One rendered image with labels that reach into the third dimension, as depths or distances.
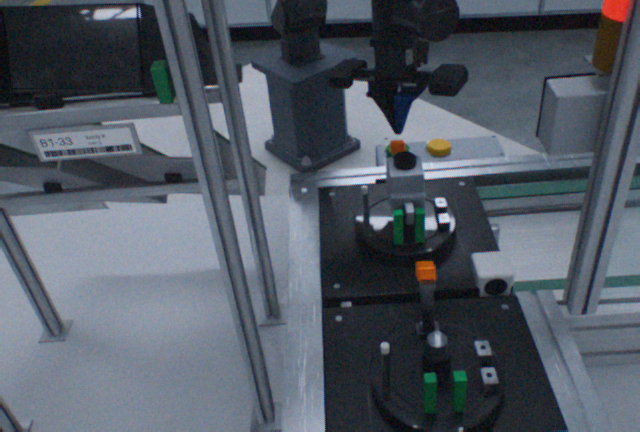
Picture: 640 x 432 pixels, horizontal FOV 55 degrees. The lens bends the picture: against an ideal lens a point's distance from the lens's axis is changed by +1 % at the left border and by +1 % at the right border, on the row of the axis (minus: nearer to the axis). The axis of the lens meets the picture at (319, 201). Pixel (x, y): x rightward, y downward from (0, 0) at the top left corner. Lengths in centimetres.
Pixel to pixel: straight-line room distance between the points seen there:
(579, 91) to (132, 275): 73
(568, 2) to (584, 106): 334
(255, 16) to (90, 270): 308
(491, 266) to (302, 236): 28
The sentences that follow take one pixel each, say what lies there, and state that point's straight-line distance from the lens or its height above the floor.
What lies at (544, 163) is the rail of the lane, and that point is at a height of 96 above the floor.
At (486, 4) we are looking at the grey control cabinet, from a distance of 392.
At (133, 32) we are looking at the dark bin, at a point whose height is 135.
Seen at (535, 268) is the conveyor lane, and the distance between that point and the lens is 92.
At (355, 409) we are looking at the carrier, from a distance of 69.
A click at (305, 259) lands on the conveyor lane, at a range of 87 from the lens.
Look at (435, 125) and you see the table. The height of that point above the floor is 86.
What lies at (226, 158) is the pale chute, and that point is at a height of 113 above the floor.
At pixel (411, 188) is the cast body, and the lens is 80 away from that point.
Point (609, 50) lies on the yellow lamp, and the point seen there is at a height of 128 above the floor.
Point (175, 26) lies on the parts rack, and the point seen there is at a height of 137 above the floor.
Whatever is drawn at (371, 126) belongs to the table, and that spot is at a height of 86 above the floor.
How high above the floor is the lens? 154
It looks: 37 degrees down
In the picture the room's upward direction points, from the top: 6 degrees counter-clockwise
